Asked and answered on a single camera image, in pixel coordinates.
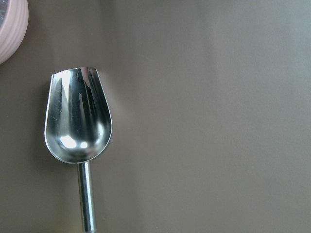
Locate steel ice scoop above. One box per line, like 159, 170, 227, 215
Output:
44, 67, 112, 233

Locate pink bowl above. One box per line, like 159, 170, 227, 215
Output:
0, 0, 29, 63

